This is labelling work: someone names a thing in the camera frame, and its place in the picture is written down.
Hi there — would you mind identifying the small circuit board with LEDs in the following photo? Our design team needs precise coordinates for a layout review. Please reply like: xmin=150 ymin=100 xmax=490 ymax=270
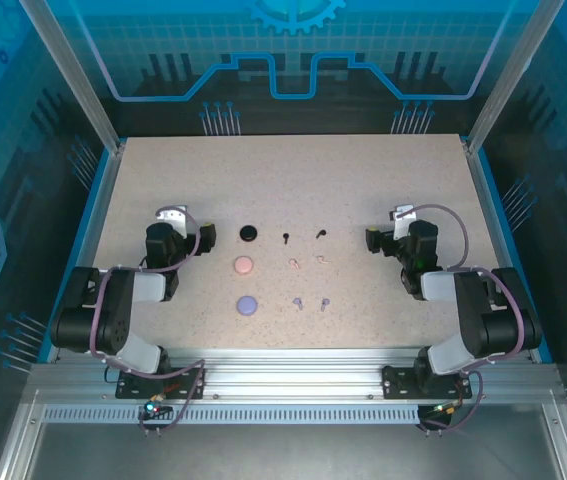
xmin=137 ymin=399 xmax=174 ymax=421
xmin=420 ymin=402 xmax=464 ymax=419

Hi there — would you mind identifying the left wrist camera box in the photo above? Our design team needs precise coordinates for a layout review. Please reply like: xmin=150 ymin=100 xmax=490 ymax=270
xmin=156 ymin=203 xmax=190 ymax=236

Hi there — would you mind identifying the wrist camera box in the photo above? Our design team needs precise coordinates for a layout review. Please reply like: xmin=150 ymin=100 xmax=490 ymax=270
xmin=156 ymin=203 xmax=190 ymax=236
xmin=388 ymin=203 xmax=417 ymax=236

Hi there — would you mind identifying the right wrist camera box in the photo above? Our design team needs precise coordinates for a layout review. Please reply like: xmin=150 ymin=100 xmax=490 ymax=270
xmin=388 ymin=203 xmax=417 ymax=236

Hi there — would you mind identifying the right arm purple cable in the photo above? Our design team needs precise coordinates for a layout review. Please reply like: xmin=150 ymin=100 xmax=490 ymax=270
xmin=396 ymin=203 xmax=524 ymax=437

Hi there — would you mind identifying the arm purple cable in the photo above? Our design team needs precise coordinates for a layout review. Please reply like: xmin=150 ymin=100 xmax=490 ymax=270
xmin=396 ymin=203 xmax=524 ymax=437
xmin=90 ymin=204 xmax=208 ymax=437

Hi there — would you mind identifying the side rail with blue trim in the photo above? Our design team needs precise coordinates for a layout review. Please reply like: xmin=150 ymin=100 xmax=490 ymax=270
xmin=37 ymin=141 xmax=128 ymax=364
xmin=464 ymin=141 xmax=554 ymax=364

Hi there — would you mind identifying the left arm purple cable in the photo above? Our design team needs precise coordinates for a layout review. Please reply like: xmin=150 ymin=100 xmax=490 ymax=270
xmin=90 ymin=204 xmax=208 ymax=437

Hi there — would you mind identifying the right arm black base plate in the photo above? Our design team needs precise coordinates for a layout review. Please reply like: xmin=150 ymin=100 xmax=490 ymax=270
xmin=381 ymin=366 xmax=473 ymax=401

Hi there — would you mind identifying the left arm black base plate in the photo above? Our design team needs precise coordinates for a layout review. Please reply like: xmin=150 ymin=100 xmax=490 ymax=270
xmin=115 ymin=367 xmax=207 ymax=401

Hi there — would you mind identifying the aluminium mounting rail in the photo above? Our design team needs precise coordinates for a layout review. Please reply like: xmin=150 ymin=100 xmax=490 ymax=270
xmin=27 ymin=347 xmax=564 ymax=406

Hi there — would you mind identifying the slotted cable duct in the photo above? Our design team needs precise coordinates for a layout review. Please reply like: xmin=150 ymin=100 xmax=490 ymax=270
xmin=41 ymin=405 xmax=422 ymax=426

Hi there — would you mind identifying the aluminium frame post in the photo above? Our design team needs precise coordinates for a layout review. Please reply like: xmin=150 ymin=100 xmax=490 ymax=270
xmin=17 ymin=0 xmax=127 ymax=154
xmin=465 ymin=0 xmax=564 ymax=154

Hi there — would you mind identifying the metal bench frame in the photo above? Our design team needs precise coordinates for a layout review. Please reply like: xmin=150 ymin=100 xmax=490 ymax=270
xmin=0 ymin=389 xmax=567 ymax=480

